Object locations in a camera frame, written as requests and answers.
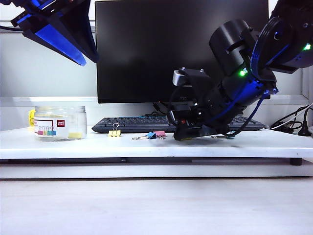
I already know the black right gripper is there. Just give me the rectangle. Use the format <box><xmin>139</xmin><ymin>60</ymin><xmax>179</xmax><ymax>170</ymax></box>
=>
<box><xmin>168</xmin><ymin>102</ymin><xmax>234</xmax><ymax>142</ymax></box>

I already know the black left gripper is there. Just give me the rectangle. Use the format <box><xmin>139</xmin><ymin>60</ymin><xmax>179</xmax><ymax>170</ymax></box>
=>
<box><xmin>11</xmin><ymin>0</ymin><xmax>100</xmax><ymax>66</ymax></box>

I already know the teal binder clip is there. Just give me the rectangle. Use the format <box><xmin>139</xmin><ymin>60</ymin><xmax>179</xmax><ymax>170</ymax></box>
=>
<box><xmin>211</xmin><ymin>131</ymin><xmax>237</xmax><ymax>140</ymax></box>

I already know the blue binder clip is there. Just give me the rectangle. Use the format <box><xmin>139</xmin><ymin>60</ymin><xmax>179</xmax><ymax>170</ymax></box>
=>
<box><xmin>132</xmin><ymin>132</ymin><xmax>157</xmax><ymax>141</ymax></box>

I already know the black computer keyboard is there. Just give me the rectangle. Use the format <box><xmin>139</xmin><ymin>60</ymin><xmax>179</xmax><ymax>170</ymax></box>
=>
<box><xmin>91</xmin><ymin>116</ymin><xmax>267</xmax><ymax>134</ymax></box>

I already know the black AOC computer monitor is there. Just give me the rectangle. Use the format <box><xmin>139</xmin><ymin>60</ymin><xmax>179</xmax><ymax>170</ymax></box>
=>
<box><xmin>94</xmin><ymin>0</ymin><xmax>271</xmax><ymax>104</ymax></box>

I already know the clear plastic jar with label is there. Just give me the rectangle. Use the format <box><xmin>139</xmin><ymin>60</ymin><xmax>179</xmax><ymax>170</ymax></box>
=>
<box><xmin>33</xmin><ymin>105</ymin><xmax>88</xmax><ymax>142</ymax></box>

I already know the white desk riser platform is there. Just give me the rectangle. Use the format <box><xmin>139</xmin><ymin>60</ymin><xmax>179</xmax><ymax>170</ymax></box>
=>
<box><xmin>0</xmin><ymin>126</ymin><xmax>313</xmax><ymax>160</ymax></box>

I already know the black power plug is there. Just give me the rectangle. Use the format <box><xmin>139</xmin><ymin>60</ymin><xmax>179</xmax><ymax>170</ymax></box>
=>
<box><xmin>297</xmin><ymin>107</ymin><xmax>313</xmax><ymax>137</ymax></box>

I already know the black monitor cable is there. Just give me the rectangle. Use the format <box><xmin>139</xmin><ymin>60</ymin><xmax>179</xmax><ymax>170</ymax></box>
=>
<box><xmin>151</xmin><ymin>102</ymin><xmax>172</xmax><ymax>117</ymax></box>

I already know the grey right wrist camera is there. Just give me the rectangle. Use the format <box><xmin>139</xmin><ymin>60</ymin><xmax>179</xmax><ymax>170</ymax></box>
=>
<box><xmin>172</xmin><ymin>68</ymin><xmax>212</xmax><ymax>98</ymax></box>

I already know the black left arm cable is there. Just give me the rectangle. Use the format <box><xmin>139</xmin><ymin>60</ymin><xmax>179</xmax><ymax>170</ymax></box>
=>
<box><xmin>0</xmin><ymin>25</ymin><xmax>22</xmax><ymax>32</ymax></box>

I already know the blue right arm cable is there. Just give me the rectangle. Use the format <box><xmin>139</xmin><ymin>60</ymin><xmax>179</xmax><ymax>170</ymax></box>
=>
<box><xmin>206</xmin><ymin>44</ymin><xmax>272</xmax><ymax>134</ymax></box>

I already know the white charging cable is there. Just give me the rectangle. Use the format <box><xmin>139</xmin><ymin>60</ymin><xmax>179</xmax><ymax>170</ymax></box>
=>
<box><xmin>271</xmin><ymin>105</ymin><xmax>313</xmax><ymax>129</ymax></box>

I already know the black looped cable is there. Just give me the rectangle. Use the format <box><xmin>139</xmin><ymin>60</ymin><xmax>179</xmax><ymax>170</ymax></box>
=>
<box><xmin>270</xmin><ymin>102</ymin><xmax>313</xmax><ymax>134</ymax></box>

